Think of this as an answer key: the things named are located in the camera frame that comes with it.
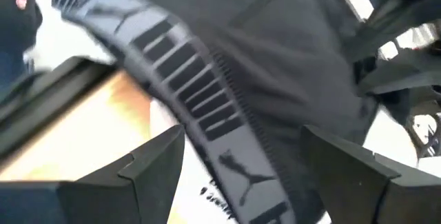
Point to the dark grey logo waistband shorts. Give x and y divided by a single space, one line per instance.
275 62

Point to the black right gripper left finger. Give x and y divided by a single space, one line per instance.
148 182

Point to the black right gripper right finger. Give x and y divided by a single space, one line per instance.
351 189

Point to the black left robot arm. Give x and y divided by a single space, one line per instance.
396 13

